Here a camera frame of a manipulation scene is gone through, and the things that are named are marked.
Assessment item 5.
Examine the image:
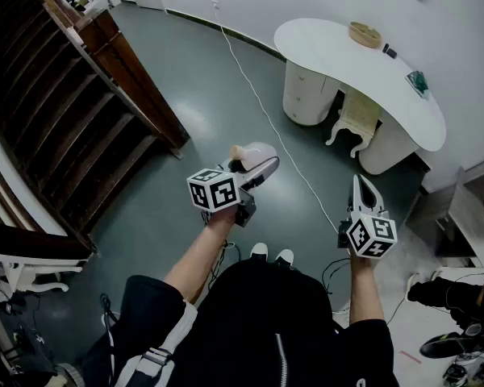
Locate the clear plastic bottle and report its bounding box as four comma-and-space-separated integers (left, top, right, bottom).
230, 142, 277, 173

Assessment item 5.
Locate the person's left white shoe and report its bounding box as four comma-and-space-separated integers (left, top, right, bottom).
249, 241, 269, 260

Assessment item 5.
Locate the person's white shoe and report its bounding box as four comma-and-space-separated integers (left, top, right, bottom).
249, 241, 269, 260
274, 248, 295, 268

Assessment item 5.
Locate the cream ornate stool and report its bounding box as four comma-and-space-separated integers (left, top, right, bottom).
325, 89, 383, 159

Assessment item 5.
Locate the person's left forearm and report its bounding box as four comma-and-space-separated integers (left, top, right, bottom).
162, 210, 238, 305

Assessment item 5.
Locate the grey cabinet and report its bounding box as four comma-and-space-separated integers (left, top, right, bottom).
404, 166, 484, 270

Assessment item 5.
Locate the round wooden tray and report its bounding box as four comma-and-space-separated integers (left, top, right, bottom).
348, 20, 383, 49

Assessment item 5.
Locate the person's right white shoe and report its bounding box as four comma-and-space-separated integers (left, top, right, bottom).
274, 248, 295, 268

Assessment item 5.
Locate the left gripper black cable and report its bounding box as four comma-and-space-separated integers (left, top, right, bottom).
207, 211, 240, 290

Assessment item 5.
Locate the grey bag strap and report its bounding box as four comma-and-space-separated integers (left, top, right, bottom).
114, 299, 199, 387

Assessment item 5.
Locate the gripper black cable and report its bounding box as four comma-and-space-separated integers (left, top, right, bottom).
320, 257, 353, 294
207, 211, 240, 290

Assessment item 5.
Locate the person's black jacket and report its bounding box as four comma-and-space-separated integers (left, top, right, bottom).
80, 257, 401, 387

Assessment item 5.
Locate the white ornate bench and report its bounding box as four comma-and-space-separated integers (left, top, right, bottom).
0, 250, 86, 298

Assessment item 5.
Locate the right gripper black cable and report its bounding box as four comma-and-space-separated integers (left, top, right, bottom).
320, 257, 353, 294

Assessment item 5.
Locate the white power cable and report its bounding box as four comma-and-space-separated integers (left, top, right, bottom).
212, 5, 340, 234

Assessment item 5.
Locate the dark wooden staircase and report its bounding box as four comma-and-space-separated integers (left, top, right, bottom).
0, 0, 191, 253

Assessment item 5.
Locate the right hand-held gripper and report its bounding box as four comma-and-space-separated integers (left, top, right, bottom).
337, 174, 398, 260

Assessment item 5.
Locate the white curved desk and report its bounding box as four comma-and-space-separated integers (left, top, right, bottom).
273, 17, 448, 177

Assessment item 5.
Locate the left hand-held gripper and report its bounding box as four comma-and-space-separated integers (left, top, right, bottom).
186, 155, 282, 229

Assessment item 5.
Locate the person's right forearm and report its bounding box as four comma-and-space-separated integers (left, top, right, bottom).
348, 254, 386, 327

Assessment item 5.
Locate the green glass object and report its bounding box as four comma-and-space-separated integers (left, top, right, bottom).
404, 69, 431, 101

